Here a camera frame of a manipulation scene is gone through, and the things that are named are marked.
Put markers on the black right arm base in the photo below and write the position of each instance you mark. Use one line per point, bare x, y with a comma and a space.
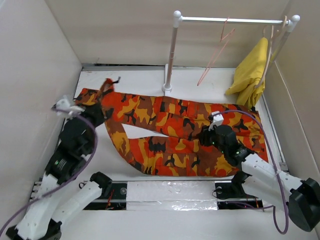
230, 194

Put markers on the pink wire hanger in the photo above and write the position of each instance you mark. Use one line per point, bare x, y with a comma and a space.
223, 42

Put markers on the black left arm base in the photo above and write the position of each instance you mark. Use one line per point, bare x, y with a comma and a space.
116, 200

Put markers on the yellow garment on hanger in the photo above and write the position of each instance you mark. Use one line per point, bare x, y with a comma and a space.
247, 79

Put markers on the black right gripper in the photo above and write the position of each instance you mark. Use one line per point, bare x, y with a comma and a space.
203, 135

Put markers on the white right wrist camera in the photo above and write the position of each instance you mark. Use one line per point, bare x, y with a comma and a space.
216, 119

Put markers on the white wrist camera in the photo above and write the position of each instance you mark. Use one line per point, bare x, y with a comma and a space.
216, 119
66, 106

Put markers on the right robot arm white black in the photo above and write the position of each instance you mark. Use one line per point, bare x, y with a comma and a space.
300, 199

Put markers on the orange camouflage trousers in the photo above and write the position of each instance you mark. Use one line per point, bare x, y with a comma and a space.
158, 135

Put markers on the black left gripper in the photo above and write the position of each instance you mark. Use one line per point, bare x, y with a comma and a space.
96, 110

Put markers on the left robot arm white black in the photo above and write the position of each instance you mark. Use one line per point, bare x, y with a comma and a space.
45, 218

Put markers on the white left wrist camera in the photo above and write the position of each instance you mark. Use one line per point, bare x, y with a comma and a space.
66, 106

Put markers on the white clothes rack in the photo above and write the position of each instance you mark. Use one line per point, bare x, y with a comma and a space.
288, 24

